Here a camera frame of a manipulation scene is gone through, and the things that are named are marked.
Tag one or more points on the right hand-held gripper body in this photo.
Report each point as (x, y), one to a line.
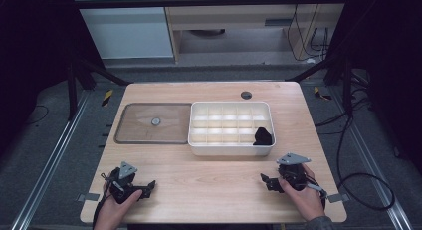
(293, 177)

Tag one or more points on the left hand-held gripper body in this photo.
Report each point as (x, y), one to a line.
(121, 186)

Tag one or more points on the black sock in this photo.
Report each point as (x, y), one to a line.
(262, 137)

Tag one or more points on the white compartment storage box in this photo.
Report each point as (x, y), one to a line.
(229, 150)

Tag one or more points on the person's right hand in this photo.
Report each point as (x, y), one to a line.
(308, 201)

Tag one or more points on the person's left hand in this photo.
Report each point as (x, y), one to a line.
(111, 215)

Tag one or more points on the transparent box lid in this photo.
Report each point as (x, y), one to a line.
(139, 130)

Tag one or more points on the yellow black tape strip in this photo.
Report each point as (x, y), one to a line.
(107, 98)
(320, 94)

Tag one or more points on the grey round table grommet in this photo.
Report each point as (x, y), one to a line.
(246, 95)

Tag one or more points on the black metal stand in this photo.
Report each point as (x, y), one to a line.
(71, 90)
(347, 90)

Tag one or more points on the dark curtain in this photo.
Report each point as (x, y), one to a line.
(33, 57)
(391, 57)

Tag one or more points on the white cabinet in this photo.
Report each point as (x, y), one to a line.
(126, 31)

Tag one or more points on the light wooden desk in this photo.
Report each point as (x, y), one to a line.
(232, 19)

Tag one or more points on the grey metal table bracket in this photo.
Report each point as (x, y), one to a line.
(340, 197)
(89, 197)

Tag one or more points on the aluminium floor rail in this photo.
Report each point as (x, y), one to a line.
(371, 160)
(49, 160)

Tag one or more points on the black horizontal frame bar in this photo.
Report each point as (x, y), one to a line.
(199, 2)

